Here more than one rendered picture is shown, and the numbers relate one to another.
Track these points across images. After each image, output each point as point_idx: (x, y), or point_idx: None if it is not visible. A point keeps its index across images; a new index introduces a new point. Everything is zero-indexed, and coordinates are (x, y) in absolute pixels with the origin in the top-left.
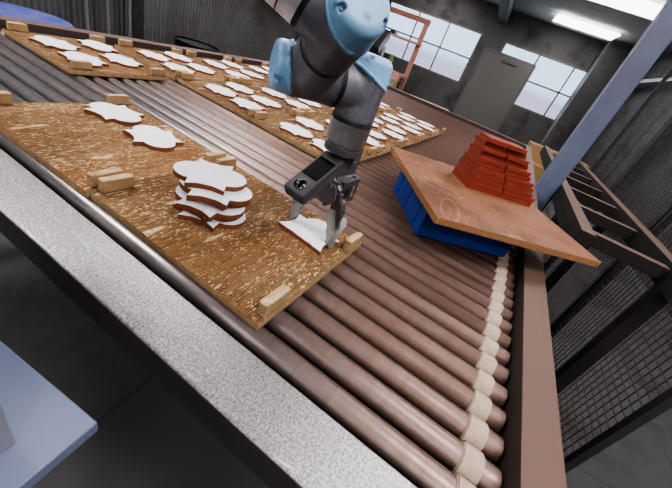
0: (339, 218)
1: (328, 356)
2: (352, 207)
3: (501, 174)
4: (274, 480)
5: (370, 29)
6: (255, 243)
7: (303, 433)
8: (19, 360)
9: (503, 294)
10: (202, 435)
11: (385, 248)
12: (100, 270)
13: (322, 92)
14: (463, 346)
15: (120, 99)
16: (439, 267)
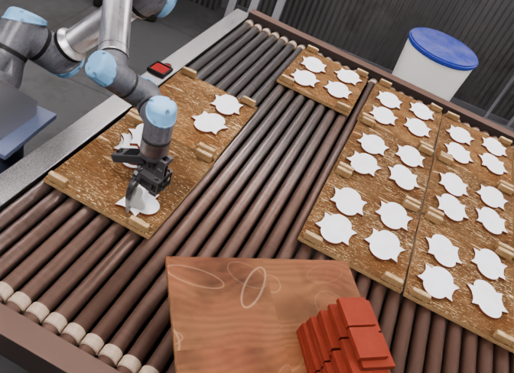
0: (126, 190)
1: (30, 210)
2: (223, 248)
3: (322, 352)
4: None
5: (87, 73)
6: (112, 175)
7: None
8: (30, 134)
9: (129, 366)
10: None
11: (159, 261)
12: (72, 132)
13: (135, 107)
14: (48, 293)
15: (248, 102)
16: (157, 312)
